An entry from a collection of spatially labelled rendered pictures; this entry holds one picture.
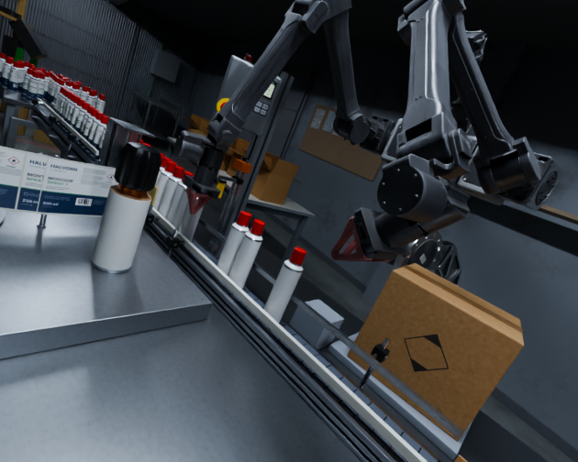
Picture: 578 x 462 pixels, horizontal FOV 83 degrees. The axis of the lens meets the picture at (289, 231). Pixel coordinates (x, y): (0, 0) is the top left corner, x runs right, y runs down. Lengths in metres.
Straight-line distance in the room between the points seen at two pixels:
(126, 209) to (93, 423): 0.41
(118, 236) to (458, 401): 0.84
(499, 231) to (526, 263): 0.35
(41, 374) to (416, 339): 0.74
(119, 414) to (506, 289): 3.23
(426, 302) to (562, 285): 2.62
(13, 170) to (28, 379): 0.48
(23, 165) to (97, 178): 0.16
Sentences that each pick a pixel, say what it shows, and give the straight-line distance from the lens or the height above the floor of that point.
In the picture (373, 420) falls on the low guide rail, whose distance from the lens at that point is 0.71.
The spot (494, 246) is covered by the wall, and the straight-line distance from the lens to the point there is 3.54.
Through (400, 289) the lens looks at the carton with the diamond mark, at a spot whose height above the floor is 1.09.
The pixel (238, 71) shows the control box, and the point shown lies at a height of 1.44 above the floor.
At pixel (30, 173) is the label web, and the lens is 0.97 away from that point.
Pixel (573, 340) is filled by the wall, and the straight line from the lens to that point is 3.42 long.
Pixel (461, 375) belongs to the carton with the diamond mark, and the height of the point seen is 0.99.
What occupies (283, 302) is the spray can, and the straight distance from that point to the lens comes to 0.81.
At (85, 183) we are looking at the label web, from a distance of 1.00.
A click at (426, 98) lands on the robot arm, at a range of 0.53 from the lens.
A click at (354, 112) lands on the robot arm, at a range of 1.12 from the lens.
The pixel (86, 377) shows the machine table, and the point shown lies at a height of 0.83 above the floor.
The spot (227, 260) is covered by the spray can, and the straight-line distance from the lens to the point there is 0.93.
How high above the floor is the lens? 1.31
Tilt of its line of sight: 14 degrees down
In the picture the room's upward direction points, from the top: 23 degrees clockwise
